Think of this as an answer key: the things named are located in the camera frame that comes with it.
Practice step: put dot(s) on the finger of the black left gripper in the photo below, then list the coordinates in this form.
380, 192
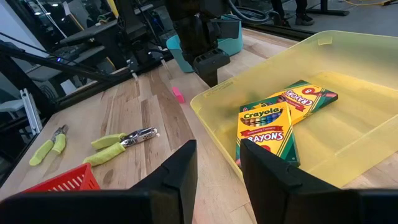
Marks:
211, 81

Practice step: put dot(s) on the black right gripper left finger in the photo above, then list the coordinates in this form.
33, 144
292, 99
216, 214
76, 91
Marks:
140, 205

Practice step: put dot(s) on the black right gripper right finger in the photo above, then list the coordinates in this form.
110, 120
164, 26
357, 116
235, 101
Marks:
295, 205

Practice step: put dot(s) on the pink eraser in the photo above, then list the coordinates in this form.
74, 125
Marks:
178, 95

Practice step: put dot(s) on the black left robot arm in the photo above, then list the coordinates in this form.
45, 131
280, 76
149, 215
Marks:
186, 7

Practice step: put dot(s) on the teal plastic bin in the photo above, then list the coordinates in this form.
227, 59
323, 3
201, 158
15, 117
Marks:
177, 53

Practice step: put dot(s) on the red slotted plastic basket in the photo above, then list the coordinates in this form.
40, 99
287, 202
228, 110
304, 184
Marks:
68, 182

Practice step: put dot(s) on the yellow translucent plastic bin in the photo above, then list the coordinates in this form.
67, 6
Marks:
348, 140

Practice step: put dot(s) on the person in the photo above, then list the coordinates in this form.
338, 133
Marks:
295, 14

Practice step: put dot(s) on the black floor stand foot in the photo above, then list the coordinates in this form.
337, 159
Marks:
326, 12

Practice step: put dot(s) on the silver aluminium bracket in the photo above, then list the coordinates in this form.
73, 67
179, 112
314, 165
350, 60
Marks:
31, 112

